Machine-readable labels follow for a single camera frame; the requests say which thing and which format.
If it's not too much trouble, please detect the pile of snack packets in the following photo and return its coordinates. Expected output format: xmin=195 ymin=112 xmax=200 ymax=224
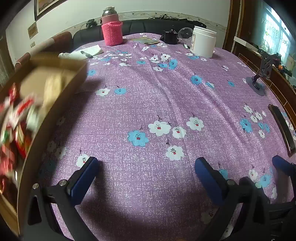
xmin=0 ymin=83 xmax=40 ymax=193

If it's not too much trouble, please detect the cardboard box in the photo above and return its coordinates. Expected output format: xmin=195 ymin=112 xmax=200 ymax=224
xmin=0 ymin=52 xmax=88 ymax=237

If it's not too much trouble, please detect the wall plaque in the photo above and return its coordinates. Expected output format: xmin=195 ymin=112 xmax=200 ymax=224
xmin=28 ymin=24 xmax=38 ymax=39

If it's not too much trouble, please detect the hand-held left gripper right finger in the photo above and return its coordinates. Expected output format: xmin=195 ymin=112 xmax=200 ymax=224
xmin=194 ymin=157 xmax=272 ymax=241

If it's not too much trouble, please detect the framed picture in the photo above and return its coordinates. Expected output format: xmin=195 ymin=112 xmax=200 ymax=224
xmin=34 ymin=0 xmax=67 ymax=21

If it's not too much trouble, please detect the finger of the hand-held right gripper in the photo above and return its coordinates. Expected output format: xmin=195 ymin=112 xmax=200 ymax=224
xmin=268 ymin=200 xmax=296 ymax=223
xmin=272 ymin=155 xmax=296 ymax=179

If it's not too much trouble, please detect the white notebook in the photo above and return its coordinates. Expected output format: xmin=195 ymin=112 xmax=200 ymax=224
xmin=69 ymin=45 xmax=104 ymax=58

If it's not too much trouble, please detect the black smartphone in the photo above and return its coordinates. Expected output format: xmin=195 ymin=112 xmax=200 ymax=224
xmin=268 ymin=104 xmax=296 ymax=156

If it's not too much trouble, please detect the black bag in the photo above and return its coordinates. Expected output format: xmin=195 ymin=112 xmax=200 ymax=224
xmin=159 ymin=14 xmax=206 ymax=24

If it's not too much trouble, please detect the black leather sofa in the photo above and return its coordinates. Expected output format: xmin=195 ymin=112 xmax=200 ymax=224
xmin=73 ymin=18 xmax=207 ymax=47

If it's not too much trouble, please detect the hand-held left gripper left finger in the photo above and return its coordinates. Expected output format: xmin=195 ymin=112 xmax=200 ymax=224
xmin=23 ymin=157 xmax=99 ymax=241

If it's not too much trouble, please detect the green booklet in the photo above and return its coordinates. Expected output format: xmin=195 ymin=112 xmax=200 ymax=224
xmin=132 ymin=37 xmax=160 ymax=45

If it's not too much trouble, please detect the thermos with pink knit sleeve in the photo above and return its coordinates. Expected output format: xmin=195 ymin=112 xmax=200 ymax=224
xmin=101 ymin=6 xmax=124 ymax=46

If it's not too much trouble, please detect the wooden cabinet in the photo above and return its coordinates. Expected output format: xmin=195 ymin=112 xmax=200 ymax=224
xmin=232 ymin=36 xmax=296 ymax=121

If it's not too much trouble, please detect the white plastic jar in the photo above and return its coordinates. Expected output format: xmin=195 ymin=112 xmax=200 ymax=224
xmin=190 ymin=26 xmax=217 ymax=58

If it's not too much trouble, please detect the purple floral tablecloth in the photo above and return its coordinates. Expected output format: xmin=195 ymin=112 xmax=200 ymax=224
xmin=38 ymin=32 xmax=296 ymax=241

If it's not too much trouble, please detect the wooden door frame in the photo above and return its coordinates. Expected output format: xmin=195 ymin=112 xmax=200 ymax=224
xmin=223 ymin=0 xmax=247 ymax=54

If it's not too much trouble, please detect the black pouch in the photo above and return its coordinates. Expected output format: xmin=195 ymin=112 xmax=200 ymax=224
xmin=160 ymin=29 xmax=181 ymax=45

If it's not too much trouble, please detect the grey phone stand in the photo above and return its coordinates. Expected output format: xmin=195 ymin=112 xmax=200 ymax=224
xmin=245 ymin=51 xmax=281 ymax=96

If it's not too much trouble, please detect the window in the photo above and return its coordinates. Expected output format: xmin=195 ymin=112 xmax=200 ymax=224
xmin=259 ymin=0 xmax=296 ymax=56

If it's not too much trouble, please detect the brown chair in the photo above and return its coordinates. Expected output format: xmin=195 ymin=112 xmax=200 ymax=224
xmin=15 ymin=31 xmax=73 ymax=70

